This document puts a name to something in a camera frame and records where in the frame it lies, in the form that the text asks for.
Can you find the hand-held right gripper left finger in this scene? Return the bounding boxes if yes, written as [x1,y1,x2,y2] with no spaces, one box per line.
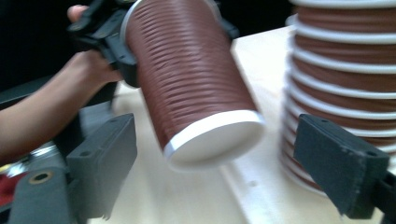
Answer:
[64,113,138,220]

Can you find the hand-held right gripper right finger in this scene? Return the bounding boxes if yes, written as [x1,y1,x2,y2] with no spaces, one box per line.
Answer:
[292,113,390,219]

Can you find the single brown ribbed paper cup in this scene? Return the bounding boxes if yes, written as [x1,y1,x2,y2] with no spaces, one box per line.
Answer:
[120,0,267,173]

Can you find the stack of brown paper cups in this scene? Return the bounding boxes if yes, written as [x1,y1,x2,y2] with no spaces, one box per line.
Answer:
[279,0,396,196]

